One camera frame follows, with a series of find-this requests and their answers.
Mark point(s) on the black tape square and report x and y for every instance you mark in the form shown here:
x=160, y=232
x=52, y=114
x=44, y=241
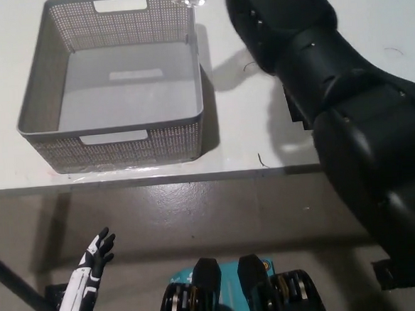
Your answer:
x=295, y=110

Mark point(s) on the black table leg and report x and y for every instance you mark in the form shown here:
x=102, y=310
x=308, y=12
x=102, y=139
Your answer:
x=17, y=282

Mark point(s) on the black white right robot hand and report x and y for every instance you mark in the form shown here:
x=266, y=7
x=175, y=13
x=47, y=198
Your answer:
x=276, y=12

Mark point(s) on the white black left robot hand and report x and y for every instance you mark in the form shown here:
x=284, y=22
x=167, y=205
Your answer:
x=83, y=288

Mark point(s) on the grey perforated plastic basket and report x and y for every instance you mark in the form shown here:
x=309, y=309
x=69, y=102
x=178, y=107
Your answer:
x=128, y=86

